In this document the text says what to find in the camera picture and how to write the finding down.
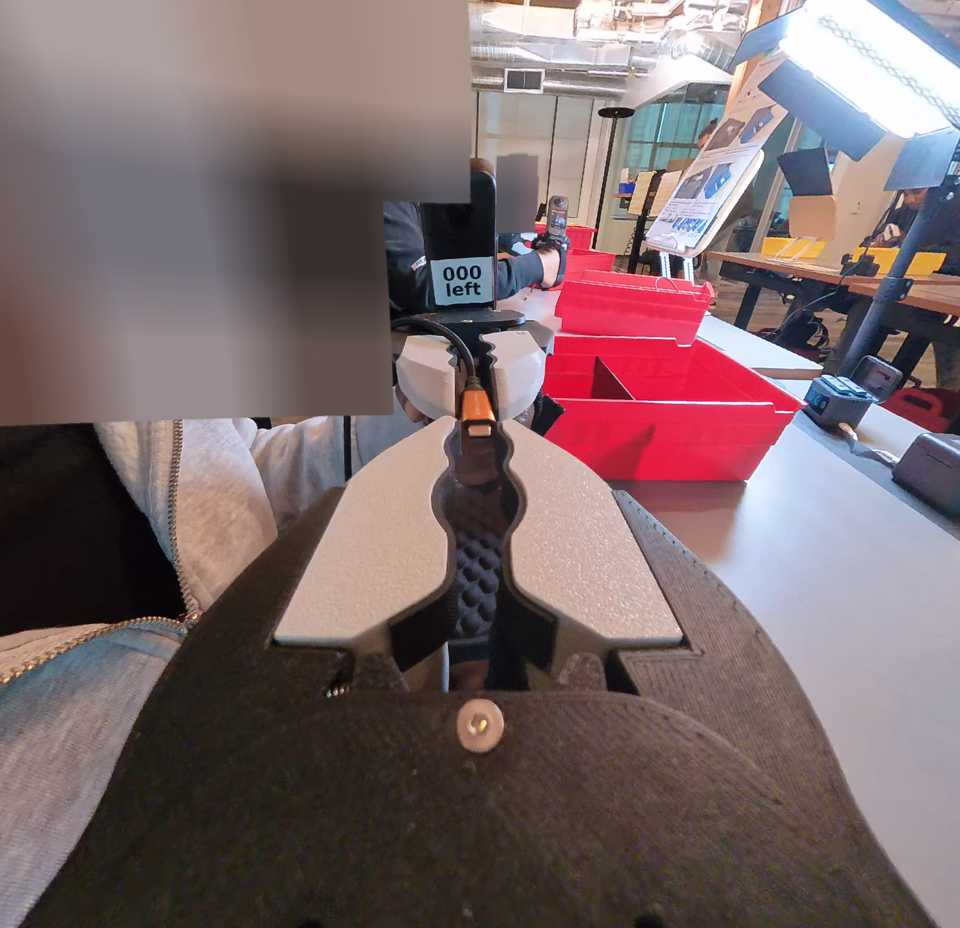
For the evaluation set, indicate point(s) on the instruction poster board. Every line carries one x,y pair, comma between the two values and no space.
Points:
712,170

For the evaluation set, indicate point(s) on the yellow plastic bin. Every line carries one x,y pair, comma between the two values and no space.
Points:
922,262
791,247

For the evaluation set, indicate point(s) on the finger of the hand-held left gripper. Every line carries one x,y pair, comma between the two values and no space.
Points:
517,373
424,377

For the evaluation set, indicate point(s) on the cardboard box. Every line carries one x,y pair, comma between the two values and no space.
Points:
811,219

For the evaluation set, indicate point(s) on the silver air duct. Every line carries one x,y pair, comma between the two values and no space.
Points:
600,20

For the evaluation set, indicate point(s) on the black floor lamp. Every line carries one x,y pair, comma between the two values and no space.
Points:
616,110

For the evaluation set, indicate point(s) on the black backpack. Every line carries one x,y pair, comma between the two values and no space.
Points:
799,335

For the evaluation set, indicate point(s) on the dark battery charger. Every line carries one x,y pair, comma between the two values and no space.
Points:
840,403

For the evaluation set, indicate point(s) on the black bumpy cushion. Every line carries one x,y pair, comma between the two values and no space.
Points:
476,583

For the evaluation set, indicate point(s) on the person's grey hoodie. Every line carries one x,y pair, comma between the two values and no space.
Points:
75,718

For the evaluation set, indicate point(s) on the white air vent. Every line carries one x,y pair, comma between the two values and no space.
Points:
523,80

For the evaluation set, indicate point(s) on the studio light panel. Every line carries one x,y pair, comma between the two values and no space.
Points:
862,50

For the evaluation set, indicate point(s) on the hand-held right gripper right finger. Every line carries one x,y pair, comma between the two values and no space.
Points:
592,560

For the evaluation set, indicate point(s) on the black light stand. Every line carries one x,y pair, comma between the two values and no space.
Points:
892,283

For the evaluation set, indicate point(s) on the person's black shirt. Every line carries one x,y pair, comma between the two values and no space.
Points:
75,530

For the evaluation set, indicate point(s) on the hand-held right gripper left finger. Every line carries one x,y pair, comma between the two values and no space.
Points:
367,560

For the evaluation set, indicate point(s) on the red bag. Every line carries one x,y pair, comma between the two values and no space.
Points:
919,410

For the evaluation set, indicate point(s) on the wooden table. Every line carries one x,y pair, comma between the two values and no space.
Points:
825,272

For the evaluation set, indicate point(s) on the red plastic bin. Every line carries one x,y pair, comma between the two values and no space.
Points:
592,260
577,234
675,433
630,305

